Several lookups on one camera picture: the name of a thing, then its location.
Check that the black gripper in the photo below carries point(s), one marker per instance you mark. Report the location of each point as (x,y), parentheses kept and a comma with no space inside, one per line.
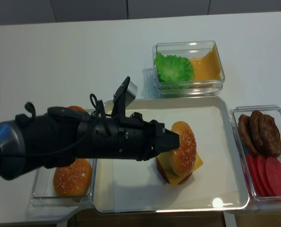
(132,139)

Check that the sesame top bun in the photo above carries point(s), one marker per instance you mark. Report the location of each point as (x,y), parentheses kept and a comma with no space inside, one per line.
(183,159)

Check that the sesame bun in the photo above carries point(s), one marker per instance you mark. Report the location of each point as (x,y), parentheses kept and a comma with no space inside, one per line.
(72,180)
(183,159)

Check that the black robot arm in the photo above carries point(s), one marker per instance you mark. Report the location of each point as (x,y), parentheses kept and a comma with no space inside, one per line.
(59,137)

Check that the green lettuce leaf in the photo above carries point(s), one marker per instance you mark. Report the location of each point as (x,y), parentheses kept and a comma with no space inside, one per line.
(172,68)

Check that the clear plastic lettuce cheese container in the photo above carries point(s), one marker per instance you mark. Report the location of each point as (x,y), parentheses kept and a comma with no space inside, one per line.
(189,50)

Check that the yellow cheese slice on burger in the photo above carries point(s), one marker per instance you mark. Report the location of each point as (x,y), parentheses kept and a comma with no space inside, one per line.
(174,179)

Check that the brown burger patty on tray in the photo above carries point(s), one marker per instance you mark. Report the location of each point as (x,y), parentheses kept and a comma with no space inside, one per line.
(163,174)

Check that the silver metal tray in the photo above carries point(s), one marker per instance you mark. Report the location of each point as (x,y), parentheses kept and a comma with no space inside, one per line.
(103,179)

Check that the brown patty left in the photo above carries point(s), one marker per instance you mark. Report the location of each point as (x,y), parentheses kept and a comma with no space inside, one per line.
(245,134)

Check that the sesame bun in container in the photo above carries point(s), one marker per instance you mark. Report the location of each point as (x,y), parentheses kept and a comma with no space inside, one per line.
(72,180)

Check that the plain brown bun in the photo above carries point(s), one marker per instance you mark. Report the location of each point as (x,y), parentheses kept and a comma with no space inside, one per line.
(77,108)

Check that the yellow cheese slice in container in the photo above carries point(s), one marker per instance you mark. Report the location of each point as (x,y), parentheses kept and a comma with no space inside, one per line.
(207,67)

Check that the red tomato slice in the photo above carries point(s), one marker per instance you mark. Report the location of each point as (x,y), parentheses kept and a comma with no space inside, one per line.
(260,168)
(273,175)
(254,177)

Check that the brown patty middle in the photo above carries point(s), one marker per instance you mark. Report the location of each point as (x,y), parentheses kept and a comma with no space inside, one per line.
(254,125)

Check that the clear plastic patty tomato container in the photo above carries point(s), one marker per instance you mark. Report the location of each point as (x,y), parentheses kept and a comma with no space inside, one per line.
(256,201)

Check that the brown patty right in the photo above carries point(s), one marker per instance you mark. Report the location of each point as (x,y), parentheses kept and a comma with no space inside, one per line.
(270,136)

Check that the clear plastic bun container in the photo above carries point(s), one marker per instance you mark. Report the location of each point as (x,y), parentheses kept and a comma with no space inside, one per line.
(43,193)

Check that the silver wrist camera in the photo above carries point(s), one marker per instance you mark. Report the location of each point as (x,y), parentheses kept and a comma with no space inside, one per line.
(124,95)

